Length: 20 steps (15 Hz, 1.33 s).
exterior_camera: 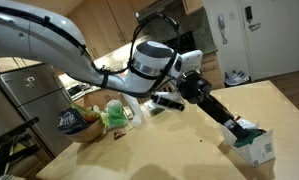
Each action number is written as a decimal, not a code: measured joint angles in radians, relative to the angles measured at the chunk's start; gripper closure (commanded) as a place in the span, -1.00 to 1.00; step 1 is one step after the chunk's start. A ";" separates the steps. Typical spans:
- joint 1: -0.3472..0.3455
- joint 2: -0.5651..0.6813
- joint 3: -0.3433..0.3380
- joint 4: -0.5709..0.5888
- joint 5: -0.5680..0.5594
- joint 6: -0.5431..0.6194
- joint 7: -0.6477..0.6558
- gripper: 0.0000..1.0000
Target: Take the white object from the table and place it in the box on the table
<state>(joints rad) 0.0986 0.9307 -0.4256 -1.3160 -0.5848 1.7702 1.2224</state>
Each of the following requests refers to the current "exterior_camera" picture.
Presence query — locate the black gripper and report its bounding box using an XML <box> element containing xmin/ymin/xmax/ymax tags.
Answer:
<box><xmin>179</xmin><ymin>71</ymin><xmax>250</xmax><ymax>139</ymax></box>

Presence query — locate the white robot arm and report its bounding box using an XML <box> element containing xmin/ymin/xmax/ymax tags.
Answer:
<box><xmin>0</xmin><ymin>0</ymin><xmax>252</xmax><ymax>140</ymax></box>

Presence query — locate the white tea box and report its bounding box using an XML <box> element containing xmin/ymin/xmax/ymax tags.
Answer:
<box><xmin>221</xmin><ymin>116</ymin><xmax>275</xmax><ymax>167</ymax></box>

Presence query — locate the green foil tea pouch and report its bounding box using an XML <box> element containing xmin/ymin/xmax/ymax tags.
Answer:
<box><xmin>234</xmin><ymin>129</ymin><xmax>266</xmax><ymax>148</ymax></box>

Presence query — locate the pair of sneakers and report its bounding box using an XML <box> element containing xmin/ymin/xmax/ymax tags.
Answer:
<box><xmin>225</xmin><ymin>71</ymin><xmax>249</xmax><ymax>86</ymax></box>

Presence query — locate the small brown snack packet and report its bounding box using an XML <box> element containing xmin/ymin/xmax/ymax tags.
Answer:
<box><xmin>114</xmin><ymin>128</ymin><xmax>126</xmax><ymax>140</ymax></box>

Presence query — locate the green plastic bag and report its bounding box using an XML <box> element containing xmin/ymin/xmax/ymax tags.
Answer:
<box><xmin>100</xmin><ymin>100</ymin><xmax>128</xmax><ymax>131</ymax></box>

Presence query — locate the wooden bowl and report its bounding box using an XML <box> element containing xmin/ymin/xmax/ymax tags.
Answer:
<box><xmin>67</xmin><ymin>120</ymin><xmax>105</xmax><ymax>143</ymax></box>

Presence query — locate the blue and green snack bag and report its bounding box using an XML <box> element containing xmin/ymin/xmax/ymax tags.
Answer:
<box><xmin>57</xmin><ymin>103</ymin><xmax>100</xmax><ymax>135</ymax></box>

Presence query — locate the stainless steel refrigerator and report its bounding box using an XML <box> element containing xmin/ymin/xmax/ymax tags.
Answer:
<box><xmin>0</xmin><ymin>64</ymin><xmax>72</xmax><ymax>156</ymax></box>

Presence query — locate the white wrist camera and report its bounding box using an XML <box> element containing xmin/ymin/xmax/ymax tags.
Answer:
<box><xmin>151</xmin><ymin>92</ymin><xmax>185</xmax><ymax>112</ymax></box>

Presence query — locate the wall phone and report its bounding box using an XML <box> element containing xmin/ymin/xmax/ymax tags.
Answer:
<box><xmin>217</xmin><ymin>13</ymin><xmax>228</xmax><ymax>45</ymax></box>

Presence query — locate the black door handle lock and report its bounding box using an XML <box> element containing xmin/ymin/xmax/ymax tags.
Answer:
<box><xmin>244</xmin><ymin>6</ymin><xmax>261</xmax><ymax>32</ymax></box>

